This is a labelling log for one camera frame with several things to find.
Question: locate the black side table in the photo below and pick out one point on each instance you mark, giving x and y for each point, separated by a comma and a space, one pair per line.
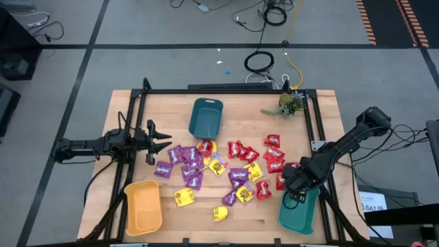
404, 212

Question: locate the white paper sheet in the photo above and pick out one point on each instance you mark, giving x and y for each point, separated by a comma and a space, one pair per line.
374, 200

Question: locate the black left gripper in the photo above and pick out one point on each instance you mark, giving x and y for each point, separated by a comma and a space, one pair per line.
141, 140

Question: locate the black round floor plug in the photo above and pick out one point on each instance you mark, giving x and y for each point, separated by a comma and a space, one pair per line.
284, 43

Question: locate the black ribbed bar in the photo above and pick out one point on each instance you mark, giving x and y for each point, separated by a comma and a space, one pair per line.
229, 86

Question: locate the grey power adapter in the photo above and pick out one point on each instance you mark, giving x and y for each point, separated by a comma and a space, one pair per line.
203, 7

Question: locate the black desk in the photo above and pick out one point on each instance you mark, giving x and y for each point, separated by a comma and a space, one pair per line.
13, 37

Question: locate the small potted succulent plant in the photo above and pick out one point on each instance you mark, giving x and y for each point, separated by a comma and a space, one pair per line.
288, 103

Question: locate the red floor object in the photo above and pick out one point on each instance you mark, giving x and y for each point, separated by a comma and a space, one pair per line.
416, 244

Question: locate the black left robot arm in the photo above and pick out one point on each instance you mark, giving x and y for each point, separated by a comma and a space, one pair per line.
79, 147

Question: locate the silver metal bracket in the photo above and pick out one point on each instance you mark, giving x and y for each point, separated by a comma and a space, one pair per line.
317, 144

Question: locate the black equipment case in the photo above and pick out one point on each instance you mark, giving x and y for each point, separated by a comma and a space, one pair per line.
7, 109

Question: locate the purple Skittles candy pack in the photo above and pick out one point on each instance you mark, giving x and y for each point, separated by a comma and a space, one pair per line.
195, 182
239, 174
175, 154
235, 185
163, 169
198, 162
189, 152
187, 171
229, 198

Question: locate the teal green plastic bin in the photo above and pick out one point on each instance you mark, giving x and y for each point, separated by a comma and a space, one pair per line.
298, 216

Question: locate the red Skittles candy pack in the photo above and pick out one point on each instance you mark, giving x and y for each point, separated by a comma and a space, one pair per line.
263, 189
280, 182
274, 153
205, 147
275, 166
251, 155
233, 149
272, 140
243, 151

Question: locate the orange plastic bin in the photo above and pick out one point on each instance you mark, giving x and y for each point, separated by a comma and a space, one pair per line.
144, 207

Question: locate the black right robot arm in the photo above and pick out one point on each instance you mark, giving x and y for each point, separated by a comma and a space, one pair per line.
350, 140

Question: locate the dark blue plastic bin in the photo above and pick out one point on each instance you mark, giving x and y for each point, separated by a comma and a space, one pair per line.
205, 118

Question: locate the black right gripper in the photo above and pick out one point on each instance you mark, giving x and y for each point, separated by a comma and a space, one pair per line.
307, 175

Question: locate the yellow Sour Patch candy pack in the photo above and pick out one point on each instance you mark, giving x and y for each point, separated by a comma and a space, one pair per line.
214, 145
220, 213
244, 194
254, 171
184, 197
206, 162
218, 166

